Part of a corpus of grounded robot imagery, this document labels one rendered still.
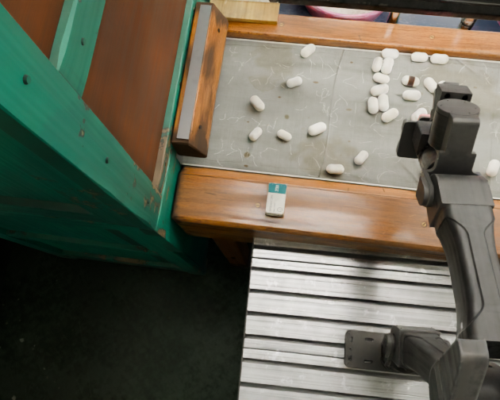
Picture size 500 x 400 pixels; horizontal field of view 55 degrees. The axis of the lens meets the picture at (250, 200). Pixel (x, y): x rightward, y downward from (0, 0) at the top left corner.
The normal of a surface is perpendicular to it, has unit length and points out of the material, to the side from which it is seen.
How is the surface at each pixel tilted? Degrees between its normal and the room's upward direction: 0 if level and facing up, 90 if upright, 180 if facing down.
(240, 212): 0
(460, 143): 49
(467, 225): 21
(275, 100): 0
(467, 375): 43
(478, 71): 0
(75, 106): 90
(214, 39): 66
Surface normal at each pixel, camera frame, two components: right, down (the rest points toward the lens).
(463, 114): 0.00, -0.83
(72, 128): 0.99, 0.11
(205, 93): 0.89, 0.01
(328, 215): -0.05, -0.25
